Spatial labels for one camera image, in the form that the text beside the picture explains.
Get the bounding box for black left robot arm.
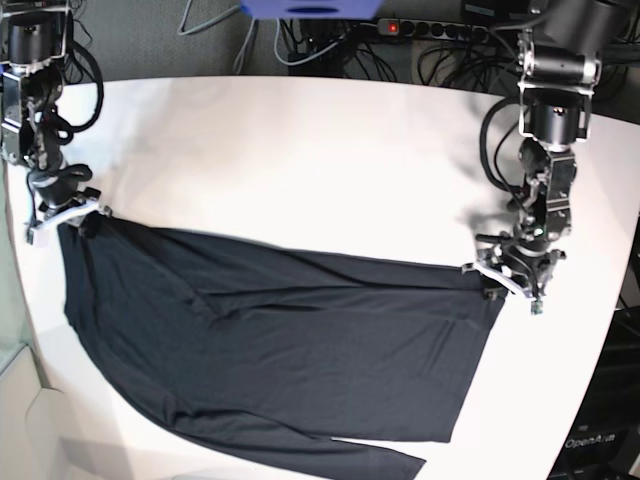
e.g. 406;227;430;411
468;1;639;315

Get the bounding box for white power strip red switch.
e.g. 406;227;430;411
374;18;489;44

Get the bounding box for grey cable on floor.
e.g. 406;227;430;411
177;0;261;76

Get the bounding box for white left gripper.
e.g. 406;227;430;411
461;234;567;316

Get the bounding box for blue box on shelf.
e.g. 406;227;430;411
240;0;382;20

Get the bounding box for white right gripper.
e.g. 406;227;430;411
24;187;111;246

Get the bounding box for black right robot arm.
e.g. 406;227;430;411
1;1;110;245

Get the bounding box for dark navy long-sleeve shirt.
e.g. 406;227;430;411
58;218;505;479

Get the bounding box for black OpenArm computer case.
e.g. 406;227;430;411
549;307;639;479

